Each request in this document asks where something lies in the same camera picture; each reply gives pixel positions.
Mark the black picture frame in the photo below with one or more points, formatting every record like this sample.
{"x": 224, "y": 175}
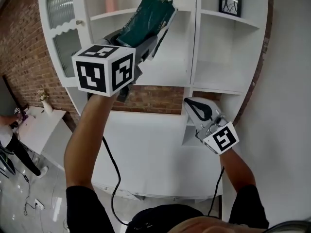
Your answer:
{"x": 230, "y": 2}

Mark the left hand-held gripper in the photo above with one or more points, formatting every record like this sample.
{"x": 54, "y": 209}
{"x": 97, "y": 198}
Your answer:
{"x": 93, "y": 70}

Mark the green pack of tissues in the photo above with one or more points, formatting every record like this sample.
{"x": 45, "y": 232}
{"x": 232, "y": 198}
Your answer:
{"x": 148, "y": 21}

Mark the white shelf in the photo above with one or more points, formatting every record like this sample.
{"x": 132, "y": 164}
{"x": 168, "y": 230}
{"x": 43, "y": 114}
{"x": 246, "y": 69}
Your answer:
{"x": 170, "y": 74}

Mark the white side table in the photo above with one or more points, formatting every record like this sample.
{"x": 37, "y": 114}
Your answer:
{"x": 41, "y": 132}

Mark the person's left forearm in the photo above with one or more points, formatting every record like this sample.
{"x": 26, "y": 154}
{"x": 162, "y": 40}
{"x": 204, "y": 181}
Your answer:
{"x": 85, "y": 139}

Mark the white power strip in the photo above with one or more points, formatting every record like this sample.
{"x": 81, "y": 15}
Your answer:
{"x": 39, "y": 204}

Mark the white sideboard cabinet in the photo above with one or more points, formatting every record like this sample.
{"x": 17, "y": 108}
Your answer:
{"x": 150, "y": 154}

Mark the person's right forearm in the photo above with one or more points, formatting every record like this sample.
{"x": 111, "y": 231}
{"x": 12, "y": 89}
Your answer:
{"x": 236, "y": 171}

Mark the white vase with flowers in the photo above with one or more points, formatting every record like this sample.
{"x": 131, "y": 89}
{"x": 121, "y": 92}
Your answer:
{"x": 46, "y": 105}

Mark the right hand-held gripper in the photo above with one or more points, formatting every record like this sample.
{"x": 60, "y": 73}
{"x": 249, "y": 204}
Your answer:
{"x": 224, "y": 137}

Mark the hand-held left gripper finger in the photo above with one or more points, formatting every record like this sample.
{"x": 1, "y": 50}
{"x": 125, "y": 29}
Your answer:
{"x": 167, "y": 28}

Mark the person's black shirt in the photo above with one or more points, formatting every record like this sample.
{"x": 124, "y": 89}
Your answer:
{"x": 85, "y": 210}

